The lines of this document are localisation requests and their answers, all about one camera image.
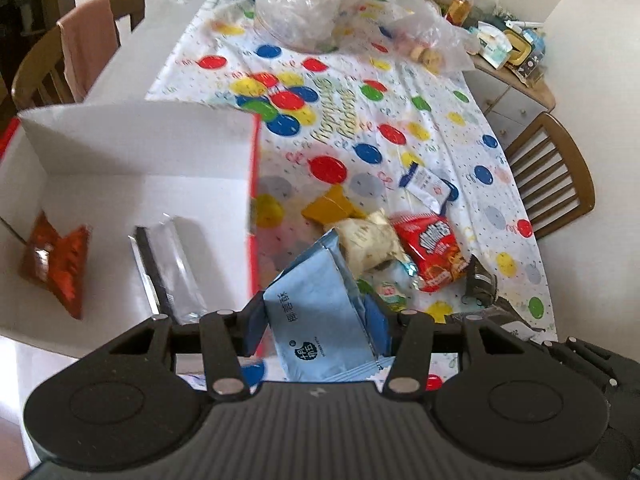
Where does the silver foil snack packet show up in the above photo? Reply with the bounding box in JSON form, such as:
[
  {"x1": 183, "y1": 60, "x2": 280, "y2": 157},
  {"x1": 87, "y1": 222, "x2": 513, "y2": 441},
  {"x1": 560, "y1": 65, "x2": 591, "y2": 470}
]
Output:
[{"x1": 128, "y1": 216, "x2": 207, "y2": 325}]

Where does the light blue snack packet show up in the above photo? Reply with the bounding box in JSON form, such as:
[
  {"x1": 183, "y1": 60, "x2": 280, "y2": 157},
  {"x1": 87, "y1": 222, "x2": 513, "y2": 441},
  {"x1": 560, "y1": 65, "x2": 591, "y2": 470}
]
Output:
[{"x1": 262, "y1": 230, "x2": 393, "y2": 386}]

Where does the black foil snack packet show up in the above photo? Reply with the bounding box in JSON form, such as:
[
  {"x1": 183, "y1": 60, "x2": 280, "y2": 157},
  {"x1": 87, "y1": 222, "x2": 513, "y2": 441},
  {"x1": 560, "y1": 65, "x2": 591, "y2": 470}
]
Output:
[{"x1": 464, "y1": 255, "x2": 498, "y2": 308}]

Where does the red lion snack bag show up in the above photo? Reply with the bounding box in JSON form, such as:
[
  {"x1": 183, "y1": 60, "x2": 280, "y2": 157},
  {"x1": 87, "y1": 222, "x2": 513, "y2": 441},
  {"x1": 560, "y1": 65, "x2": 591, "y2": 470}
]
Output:
[{"x1": 390, "y1": 212, "x2": 469, "y2": 292}]

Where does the cream snack bag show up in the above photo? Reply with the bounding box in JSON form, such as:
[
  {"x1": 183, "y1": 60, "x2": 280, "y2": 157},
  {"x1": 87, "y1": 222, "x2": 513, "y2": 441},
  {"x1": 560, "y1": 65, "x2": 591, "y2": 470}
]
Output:
[{"x1": 323, "y1": 209, "x2": 409, "y2": 278}]

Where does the yellow snack packet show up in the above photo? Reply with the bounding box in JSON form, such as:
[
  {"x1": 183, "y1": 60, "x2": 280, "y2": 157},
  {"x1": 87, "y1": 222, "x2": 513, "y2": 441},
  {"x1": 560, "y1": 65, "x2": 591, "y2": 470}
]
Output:
[{"x1": 302, "y1": 184, "x2": 367, "y2": 226}]

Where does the brown foil Oreo packet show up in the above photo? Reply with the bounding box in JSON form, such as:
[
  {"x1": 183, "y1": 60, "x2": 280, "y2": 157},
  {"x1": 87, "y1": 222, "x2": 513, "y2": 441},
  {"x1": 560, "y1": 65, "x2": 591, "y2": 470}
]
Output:
[{"x1": 18, "y1": 210, "x2": 91, "y2": 320}]

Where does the round green white candy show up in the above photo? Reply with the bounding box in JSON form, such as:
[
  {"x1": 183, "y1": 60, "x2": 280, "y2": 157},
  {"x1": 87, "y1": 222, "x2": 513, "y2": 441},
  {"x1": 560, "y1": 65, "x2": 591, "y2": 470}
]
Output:
[{"x1": 375, "y1": 282, "x2": 408, "y2": 312}]

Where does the small teal wrapped candy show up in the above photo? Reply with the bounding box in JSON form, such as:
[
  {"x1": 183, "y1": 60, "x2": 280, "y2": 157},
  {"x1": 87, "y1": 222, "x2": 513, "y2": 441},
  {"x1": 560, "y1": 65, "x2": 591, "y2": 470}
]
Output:
[{"x1": 400, "y1": 255, "x2": 424, "y2": 290}]

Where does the red and white cardboard box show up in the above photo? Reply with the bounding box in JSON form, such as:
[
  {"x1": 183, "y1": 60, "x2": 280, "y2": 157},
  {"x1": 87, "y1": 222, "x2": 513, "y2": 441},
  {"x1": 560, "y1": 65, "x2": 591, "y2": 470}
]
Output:
[{"x1": 1, "y1": 101, "x2": 259, "y2": 358}]

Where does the white and blue snack packet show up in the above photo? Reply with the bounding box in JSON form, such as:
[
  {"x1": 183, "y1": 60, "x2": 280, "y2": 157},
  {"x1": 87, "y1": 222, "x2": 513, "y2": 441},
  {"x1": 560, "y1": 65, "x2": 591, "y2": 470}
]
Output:
[{"x1": 399, "y1": 162, "x2": 451, "y2": 214}]

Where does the wooden slatted chair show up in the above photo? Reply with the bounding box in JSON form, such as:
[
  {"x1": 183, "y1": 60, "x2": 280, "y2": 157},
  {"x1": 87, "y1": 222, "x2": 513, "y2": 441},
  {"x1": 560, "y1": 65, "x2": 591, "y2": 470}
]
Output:
[{"x1": 506, "y1": 112, "x2": 596, "y2": 240}]

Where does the balloon print tablecloth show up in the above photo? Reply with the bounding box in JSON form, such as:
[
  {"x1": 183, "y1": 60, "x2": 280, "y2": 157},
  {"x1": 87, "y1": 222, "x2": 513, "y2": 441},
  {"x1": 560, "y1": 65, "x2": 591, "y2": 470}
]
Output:
[{"x1": 149, "y1": 0, "x2": 556, "y2": 342}]

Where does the white sideboard with wooden top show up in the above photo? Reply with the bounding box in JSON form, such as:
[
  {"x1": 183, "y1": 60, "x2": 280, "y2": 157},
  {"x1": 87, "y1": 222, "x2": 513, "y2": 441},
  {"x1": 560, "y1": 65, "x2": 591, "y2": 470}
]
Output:
[{"x1": 463, "y1": 55, "x2": 555, "y2": 148}]

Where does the wooden chair with pink cloth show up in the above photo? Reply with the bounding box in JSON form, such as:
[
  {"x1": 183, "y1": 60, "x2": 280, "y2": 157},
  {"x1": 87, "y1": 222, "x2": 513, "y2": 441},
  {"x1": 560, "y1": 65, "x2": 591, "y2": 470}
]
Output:
[{"x1": 11, "y1": 0, "x2": 145, "y2": 110}]

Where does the pink cloth on chair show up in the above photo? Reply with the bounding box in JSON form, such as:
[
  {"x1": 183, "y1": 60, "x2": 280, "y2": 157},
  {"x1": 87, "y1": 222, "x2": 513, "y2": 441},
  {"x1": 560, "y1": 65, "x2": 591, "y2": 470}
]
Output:
[{"x1": 56, "y1": 0, "x2": 119, "y2": 103}]

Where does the tissue box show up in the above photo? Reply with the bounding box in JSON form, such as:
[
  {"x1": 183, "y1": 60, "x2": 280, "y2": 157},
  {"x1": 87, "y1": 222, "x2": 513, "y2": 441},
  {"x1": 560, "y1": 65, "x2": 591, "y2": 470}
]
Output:
[{"x1": 475, "y1": 22, "x2": 512, "y2": 70}]

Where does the large clear plastic bag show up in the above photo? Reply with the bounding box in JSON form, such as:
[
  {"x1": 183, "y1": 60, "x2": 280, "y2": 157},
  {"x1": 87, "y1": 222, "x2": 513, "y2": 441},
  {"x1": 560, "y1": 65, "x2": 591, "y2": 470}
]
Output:
[{"x1": 254, "y1": 0, "x2": 366, "y2": 53}]

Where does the clear bag with cookies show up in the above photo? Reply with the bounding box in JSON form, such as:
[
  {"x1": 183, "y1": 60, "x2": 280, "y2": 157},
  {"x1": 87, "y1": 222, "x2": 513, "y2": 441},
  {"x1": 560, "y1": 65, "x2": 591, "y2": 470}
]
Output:
[{"x1": 339, "y1": 0, "x2": 476, "y2": 76}]

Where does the amber liquid bottle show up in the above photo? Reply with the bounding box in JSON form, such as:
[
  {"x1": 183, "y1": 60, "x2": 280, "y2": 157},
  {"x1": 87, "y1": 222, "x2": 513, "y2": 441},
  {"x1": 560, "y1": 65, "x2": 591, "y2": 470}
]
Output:
[{"x1": 445, "y1": 0, "x2": 474, "y2": 27}]

